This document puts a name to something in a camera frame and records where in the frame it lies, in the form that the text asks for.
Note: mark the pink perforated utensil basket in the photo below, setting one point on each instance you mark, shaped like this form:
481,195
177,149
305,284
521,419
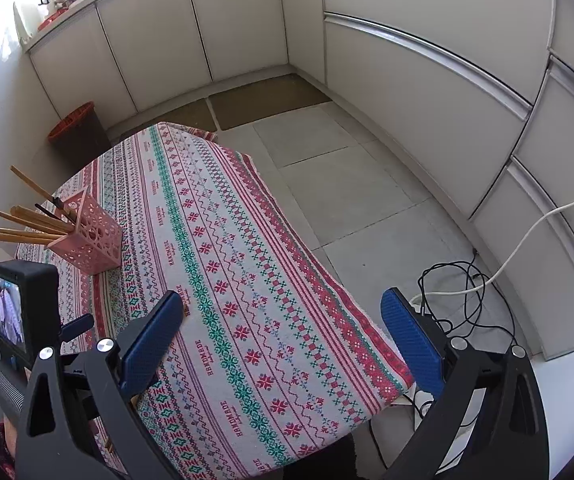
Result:
95,244

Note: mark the bamboo chopstick in basket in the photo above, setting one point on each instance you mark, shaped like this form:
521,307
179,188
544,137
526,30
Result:
27,239
55,200
30,233
37,226

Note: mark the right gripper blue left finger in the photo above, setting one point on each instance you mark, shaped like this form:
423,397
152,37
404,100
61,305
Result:
144,342

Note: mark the bamboo chopstick bundle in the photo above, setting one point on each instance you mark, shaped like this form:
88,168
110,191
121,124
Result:
38,217

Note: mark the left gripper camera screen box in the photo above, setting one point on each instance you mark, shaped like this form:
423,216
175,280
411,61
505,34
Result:
29,310

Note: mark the brown floor mat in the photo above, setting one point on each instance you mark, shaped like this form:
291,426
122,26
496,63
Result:
195,114
265,98

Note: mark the red-lined dark trash bin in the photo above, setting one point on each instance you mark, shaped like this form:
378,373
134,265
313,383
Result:
79,138

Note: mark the left brown floor mat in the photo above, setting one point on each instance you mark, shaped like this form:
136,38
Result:
195,114

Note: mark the right brown floor mat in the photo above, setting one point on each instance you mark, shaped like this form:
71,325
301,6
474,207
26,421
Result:
265,98

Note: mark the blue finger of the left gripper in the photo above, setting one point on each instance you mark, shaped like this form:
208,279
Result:
76,327

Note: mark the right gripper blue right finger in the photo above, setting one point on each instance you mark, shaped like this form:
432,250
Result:
406,327

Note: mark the black thin chopstick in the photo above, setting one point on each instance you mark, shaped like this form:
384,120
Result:
57,214

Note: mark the patterned tablecloth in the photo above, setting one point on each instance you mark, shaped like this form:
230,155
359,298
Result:
274,359

